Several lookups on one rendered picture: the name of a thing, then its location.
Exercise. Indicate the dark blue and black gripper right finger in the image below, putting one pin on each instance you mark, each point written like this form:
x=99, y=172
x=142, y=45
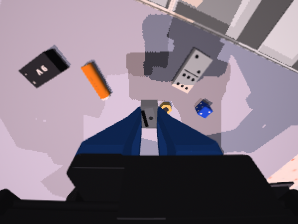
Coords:
x=182, y=139

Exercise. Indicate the brass hex nut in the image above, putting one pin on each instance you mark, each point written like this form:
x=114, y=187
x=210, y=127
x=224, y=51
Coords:
x=166, y=107

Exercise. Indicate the orange cylinder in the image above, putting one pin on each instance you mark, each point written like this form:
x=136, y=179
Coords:
x=96, y=81

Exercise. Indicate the black 9v battery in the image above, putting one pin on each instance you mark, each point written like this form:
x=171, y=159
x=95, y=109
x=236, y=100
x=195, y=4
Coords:
x=43, y=68

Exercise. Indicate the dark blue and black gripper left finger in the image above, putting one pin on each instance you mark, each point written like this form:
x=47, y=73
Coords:
x=117, y=138

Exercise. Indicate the grey rack of labelled bins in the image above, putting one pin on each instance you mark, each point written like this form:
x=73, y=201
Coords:
x=248, y=23

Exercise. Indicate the white domino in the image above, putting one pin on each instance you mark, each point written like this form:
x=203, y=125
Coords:
x=191, y=71

